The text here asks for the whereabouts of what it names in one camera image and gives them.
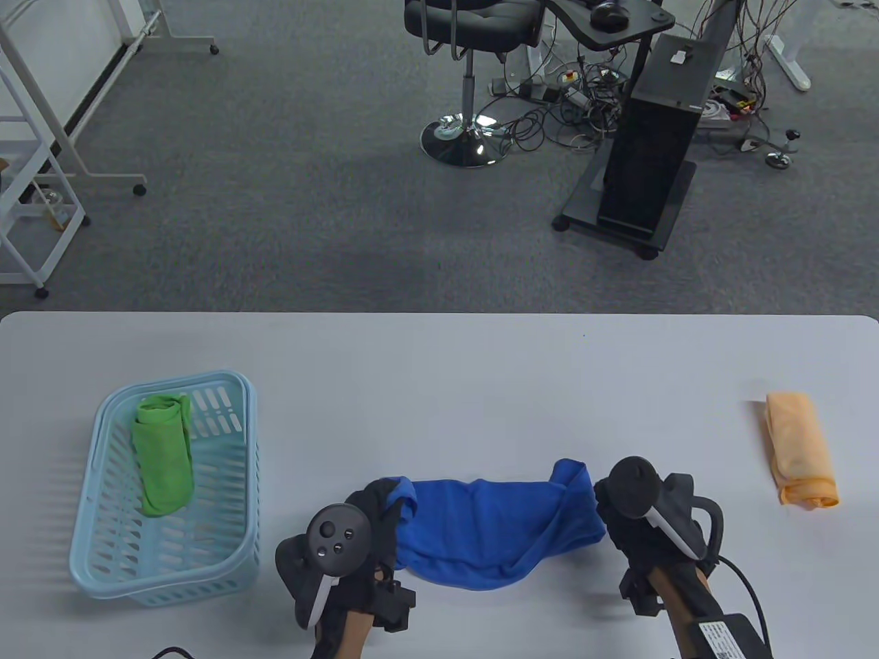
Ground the white desk leg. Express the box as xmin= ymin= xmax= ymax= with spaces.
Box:
xmin=764 ymin=34 xmax=812 ymax=92

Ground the black rolling base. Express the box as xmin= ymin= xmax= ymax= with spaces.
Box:
xmin=553 ymin=148 xmax=698 ymax=260

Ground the small black side desk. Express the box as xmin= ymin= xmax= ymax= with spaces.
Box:
xmin=543 ymin=0 xmax=677 ymax=86

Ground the small black left wrist camera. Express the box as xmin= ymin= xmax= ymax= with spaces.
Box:
xmin=373 ymin=563 xmax=418 ymax=634

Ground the person's right hand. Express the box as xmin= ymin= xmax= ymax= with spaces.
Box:
xmin=594 ymin=477 xmax=715 ymax=584

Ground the black computer tower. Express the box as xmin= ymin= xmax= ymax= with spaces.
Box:
xmin=596 ymin=33 xmax=730 ymax=241

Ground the light blue plastic basket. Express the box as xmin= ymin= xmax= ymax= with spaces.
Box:
xmin=69 ymin=371 xmax=262 ymax=608

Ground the white metal rack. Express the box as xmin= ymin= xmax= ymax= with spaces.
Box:
xmin=0 ymin=62 xmax=91 ymax=299

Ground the black hand controller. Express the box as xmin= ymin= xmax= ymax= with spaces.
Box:
xmin=275 ymin=503 xmax=375 ymax=629
xmin=608 ymin=456 xmax=724 ymax=560

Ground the black object on side desk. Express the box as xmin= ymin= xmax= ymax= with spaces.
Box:
xmin=589 ymin=0 xmax=630 ymax=30

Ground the white rolling whiteboard stand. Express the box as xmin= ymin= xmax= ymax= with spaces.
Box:
xmin=0 ymin=0 xmax=222 ymax=198

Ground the round white floor device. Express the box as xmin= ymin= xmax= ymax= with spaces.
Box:
xmin=697 ymin=98 xmax=733 ymax=131

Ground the green rectangular towel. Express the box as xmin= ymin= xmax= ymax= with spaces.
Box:
xmin=132 ymin=393 xmax=196 ymax=518

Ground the tangle of floor cables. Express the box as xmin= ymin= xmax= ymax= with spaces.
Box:
xmin=481 ymin=0 xmax=801 ymax=156

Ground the chrome stand foot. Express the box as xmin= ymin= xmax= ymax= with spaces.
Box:
xmin=738 ymin=128 xmax=802 ymax=170

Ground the person's left hand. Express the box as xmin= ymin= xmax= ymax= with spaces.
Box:
xmin=312 ymin=478 xmax=406 ymax=659

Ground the person's left forearm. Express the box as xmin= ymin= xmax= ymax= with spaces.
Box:
xmin=340 ymin=608 xmax=375 ymax=659

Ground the person's right forearm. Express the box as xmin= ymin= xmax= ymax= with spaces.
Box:
xmin=649 ymin=563 xmax=722 ymax=659

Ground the blue rectangular towel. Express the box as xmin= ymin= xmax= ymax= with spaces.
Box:
xmin=385 ymin=458 xmax=607 ymax=591

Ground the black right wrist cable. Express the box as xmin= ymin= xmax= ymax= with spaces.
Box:
xmin=714 ymin=555 xmax=773 ymax=659

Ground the black left hand controller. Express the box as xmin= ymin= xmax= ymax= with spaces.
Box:
xmin=275 ymin=503 xmax=375 ymax=629

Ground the black right hand controller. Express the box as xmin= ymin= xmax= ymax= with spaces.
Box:
xmin=608 ymin=456 xmax=724 ymax=560

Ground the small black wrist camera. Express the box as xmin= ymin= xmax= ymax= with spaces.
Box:
xmin=619 ymin=568 xmax=665 ymax=616
xmin=373 ymin=563 xmax=418 ymax=634

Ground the black slanted post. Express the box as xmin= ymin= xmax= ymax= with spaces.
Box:
xmin=689 ymin=0 xmax=744 ymax=50

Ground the small black right wrist camera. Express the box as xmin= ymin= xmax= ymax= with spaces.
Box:
xmin=619 ymin=568 xmax=665 ymax=616

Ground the black swivel chair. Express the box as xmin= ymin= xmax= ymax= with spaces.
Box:
xmin=403 ymin=0 xmax=545 ymax=169

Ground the orange rectangular towel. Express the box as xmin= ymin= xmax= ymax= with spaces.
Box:
xmin=764 ymin=392 xmax=841 ymax=511

